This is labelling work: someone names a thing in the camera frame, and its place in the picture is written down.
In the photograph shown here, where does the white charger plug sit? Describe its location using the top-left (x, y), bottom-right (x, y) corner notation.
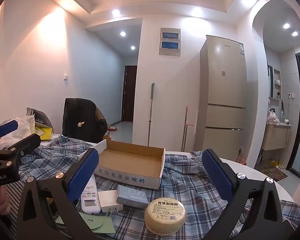
top-left (98, 190), bottom-right (124, 214)

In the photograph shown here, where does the grey mop handle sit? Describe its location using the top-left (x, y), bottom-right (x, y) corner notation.
top-left (147, 82), bottom-right (155, 147)

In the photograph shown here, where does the blue plaid cloth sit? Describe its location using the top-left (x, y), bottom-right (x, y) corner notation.
top-left (17, 135), bottom-right (300, 240)

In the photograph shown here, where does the chair with black jacket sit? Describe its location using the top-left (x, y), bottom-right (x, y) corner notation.
top-left (62, 98), bottom-right (108, 143)

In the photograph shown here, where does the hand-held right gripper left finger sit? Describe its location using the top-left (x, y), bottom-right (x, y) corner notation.
top-left (16, 148), bottom-right (100, 240)

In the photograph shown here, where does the wall electrical panel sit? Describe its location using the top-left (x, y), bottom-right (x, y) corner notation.
top-left (159, 27), bottom-right (182, 56)

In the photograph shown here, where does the green snap pouch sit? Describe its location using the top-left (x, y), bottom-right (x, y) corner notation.
top-left (77, 211), bottom-right (116, 233)

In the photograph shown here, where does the mirror wall cabinet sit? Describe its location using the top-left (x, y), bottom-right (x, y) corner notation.
top-left (267, 65), bottom-right (282, 100)

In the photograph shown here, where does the white remote control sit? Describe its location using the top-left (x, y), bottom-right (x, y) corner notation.
top-left (81, 174), bottom-right (101, 214)

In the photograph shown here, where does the beige refrigerator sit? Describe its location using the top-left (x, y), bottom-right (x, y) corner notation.
top-left (194, 35), bottom-right (248, 153)

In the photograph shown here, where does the grey-blue small box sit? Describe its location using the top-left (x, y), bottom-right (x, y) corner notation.
top-left (116, 184), bottom-right (148, 208)

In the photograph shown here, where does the dark brown door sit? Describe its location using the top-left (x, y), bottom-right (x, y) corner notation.
top-left (122, 65), bottom-right (138, 123)

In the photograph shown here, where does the grey bag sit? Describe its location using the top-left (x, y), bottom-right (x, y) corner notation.
top-left (26, 107), bottom-right (54, 128)

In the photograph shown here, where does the patterned floor mat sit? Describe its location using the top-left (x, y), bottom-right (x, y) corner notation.
top-left (261, 166), bottom-right (288, 182)

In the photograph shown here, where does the pink cloth bundle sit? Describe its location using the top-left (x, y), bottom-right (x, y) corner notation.
top-left (267, 109), bottom-right (280, 125)

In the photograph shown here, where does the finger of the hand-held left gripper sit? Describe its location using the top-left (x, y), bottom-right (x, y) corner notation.
top-left (0, 120), bottom-right (18, 150)
top-left (5, 133), bottom-right (42, 158)

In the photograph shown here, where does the round cream tin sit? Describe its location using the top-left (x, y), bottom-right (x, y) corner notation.
top-left (144, 197), bottom-right (187, 236)

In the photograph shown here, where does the beige vanity cabinet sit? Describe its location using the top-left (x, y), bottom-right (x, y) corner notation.
top-left (261, 124), bottom-right (292, 152)

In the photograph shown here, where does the cardboard box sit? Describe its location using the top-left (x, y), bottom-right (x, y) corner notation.
top-left (77, 138), bottom-right (166, 190)

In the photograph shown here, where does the person's left hand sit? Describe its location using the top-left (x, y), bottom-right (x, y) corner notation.
top-left (0, 185), bottom-right (12, 215)

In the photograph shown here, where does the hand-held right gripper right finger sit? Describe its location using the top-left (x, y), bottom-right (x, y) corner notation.
top-left (201, 149), bottom-right (290, 240)

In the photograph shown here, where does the white plastic bag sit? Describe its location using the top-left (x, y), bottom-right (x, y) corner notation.
top-left (0, 115), bottom-right (37, 150)

